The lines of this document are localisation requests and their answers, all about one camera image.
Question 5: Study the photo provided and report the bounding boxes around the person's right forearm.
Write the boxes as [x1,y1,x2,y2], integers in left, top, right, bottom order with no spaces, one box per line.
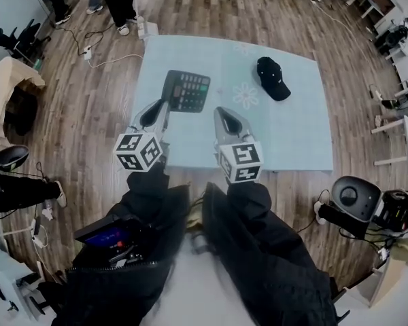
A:
[202,181,327,285]

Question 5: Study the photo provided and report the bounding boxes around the black round device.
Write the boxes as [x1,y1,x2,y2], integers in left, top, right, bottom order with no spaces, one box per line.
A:
[375,24,408,56]

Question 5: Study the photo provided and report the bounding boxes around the black office chair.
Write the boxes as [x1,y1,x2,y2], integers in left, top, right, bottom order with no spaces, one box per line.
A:
[0,144,31,179]
[0,18,52,60]

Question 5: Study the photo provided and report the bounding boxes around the person's left forearm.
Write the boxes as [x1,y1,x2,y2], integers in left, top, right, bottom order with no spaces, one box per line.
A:
[107,163,191,261]

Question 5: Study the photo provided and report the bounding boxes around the black baseball cap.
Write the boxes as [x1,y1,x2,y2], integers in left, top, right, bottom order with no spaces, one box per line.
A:
[256,56,292,102]

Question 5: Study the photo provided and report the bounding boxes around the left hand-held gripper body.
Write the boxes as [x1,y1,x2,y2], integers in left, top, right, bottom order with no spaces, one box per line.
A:
[114,127,171,173]

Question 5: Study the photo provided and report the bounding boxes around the black chair with grey back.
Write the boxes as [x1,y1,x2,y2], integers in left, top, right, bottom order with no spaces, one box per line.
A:
[318,176,384,239]

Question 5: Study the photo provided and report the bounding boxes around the person's white shirt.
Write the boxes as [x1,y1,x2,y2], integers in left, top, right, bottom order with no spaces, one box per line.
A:
[146,232,259,326]

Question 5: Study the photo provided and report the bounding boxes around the person's legs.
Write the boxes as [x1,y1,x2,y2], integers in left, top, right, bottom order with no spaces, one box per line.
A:
[186,195,205,230]

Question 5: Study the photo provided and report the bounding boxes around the white cabinet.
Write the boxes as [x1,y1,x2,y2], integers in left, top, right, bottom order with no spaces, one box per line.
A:
[0,246,45,319]

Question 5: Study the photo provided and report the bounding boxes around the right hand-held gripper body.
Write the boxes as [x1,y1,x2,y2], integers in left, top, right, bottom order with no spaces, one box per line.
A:
[214,137,263,185]

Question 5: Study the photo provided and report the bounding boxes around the black device with blue screen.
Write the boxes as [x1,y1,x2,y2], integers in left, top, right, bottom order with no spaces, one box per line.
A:
[73,215,147,268]

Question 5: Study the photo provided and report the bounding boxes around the light blue flowered tablecloth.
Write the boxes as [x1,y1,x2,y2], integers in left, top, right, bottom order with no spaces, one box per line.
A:
[132,35,335,173]

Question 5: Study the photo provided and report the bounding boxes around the person's black jacket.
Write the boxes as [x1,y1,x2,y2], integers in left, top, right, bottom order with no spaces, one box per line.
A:
[54,242,339,326]

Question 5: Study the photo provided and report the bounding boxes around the black floor cable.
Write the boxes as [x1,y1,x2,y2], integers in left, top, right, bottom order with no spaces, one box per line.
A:
[295,188,330,234]
[56,25,105,56]

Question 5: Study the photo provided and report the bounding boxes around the black calculator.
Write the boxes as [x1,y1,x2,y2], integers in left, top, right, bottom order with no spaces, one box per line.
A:
[161,69,211,113]

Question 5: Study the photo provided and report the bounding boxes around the beige cardboard box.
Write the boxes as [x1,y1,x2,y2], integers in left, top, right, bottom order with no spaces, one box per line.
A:
[0,56,46,149]

